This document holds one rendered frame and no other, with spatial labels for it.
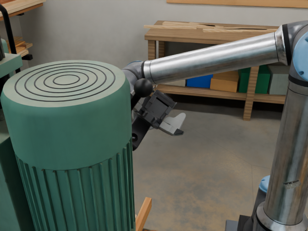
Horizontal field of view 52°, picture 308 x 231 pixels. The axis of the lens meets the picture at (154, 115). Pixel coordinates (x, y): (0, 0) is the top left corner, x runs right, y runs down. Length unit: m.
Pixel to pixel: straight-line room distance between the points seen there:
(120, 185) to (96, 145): 0.10
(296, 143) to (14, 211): 0.67
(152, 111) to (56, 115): 0.42
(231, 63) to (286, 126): 0.24
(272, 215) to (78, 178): 0.71
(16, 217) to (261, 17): 3.40
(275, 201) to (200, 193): 1.50
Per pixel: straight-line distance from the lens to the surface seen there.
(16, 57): 0.53
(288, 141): 0.90
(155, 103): 0.78
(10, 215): 0.59
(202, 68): 0.99
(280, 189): 0.97
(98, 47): 4.10
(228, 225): 1.54
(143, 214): 1.01
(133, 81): 1.01
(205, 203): 2.40
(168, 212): 2.31
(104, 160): 0.43
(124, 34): 3.93
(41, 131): 0.40
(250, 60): 0.96
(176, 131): 0.71
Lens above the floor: 1.68
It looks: 29 degrees down
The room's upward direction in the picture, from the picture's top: straight up
